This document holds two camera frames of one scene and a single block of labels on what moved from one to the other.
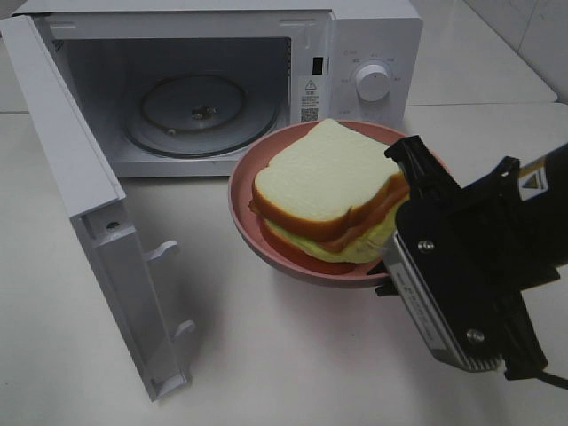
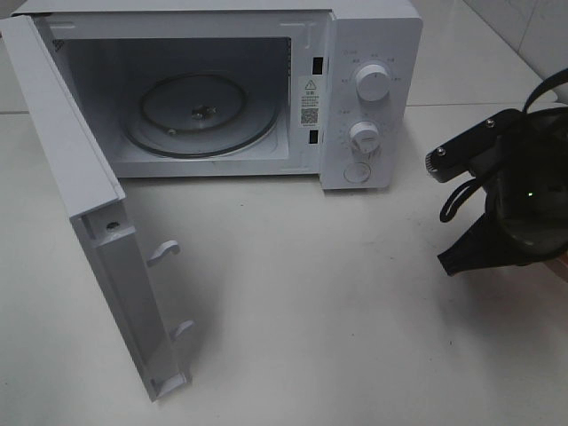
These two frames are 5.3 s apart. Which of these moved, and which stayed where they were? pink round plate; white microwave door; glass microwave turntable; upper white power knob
Moved: pink round plate
Stayed: glass microwave turntable; upper white power knob; white microwave door
